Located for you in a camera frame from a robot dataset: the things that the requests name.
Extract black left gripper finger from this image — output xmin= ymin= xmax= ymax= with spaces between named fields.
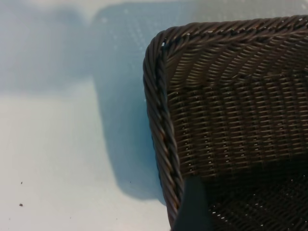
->
xmin=175 ymin=177 xmax=208 ymax=231

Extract dark brown woven basket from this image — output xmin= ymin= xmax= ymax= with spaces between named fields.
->
xmin=142 ymin=14 xmax=308 ymax=231

